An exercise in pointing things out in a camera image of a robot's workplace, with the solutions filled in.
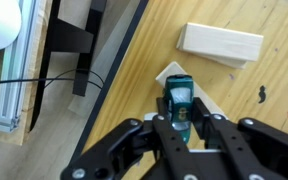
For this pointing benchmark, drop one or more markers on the light wooden block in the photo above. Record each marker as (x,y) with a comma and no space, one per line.
(220,40)
(170,70)

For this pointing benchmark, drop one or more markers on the wooden table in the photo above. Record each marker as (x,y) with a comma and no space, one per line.
(150,50)

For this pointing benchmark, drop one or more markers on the black mustache sticker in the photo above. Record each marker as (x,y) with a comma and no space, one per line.
(261,95)

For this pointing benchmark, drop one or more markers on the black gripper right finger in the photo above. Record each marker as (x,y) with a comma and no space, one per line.
(260,150)

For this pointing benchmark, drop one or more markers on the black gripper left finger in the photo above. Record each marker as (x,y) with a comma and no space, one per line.
(134,150)

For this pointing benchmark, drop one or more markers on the aluminium frame board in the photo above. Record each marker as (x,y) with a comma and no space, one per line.
(4,83)

